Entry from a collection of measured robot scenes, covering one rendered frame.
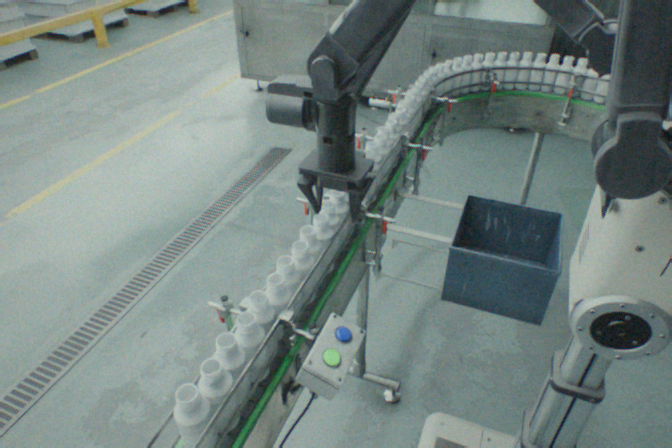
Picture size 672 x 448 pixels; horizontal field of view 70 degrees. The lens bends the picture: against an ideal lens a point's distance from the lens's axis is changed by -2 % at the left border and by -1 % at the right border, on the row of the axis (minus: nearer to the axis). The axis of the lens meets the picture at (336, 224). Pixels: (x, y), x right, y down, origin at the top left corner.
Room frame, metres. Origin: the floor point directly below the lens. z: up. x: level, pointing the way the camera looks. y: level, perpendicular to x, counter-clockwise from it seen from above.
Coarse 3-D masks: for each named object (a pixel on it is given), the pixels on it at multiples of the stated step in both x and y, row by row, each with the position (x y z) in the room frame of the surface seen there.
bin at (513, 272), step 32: (480, 224) 1.37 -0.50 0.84; (512, 224) 1.33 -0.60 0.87; (544, 224) 1.29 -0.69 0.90; (448, 256) 1.11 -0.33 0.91; (480, 256) 1.07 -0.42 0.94; (512, 256) 1.32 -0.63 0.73; (544, 256) 1.28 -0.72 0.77; (448, 288) 1.10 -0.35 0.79; (480, 288) 1.07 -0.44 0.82; (512, 288) 1.04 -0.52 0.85; (544, 288) 1.00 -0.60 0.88
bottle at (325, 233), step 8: (320, 216) 0.97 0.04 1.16; (320, 224) 0.94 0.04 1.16; (328, 224) 0.95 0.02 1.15; (320, 232) 0.94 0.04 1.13; (328, 232) 0.94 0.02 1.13; (320, 240) 0.93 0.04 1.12; (328, 240) 0.93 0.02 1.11; (328, 256) 0.93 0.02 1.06; (328, 264) 0.93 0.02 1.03; (328, 272) 0.94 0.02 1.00
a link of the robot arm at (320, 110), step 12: (312, 96) 0.64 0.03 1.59; (348, 96) 0.64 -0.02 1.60; (312, 108) 0.66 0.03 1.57; (324, 108) 0.62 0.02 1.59; (336, 108) 0.62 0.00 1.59; (348, 108) 0.62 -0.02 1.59; (312, 120) 0.65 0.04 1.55; (324, 120) 0.62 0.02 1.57; (336, 120) 0.62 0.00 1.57; (348, 120) 0.62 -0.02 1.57; (324, 132) 0.62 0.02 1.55; (336, 132) 0.62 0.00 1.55; (348, 132) 0.62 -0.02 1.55
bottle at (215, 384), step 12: (216, 360) 0.53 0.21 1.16; (204, 372) 0.52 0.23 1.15; (216, 372) 0.51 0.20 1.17; (228, 372) 0.54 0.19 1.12; (204, 384) 0.51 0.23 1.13; (216, 384) 0.50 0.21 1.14; (228, 384) 0.51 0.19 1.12; (216, 396) 0.49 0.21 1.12; (216, 408) 0.49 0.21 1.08; (228, 408) 0.50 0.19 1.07; (228, 420) 0.49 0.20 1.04
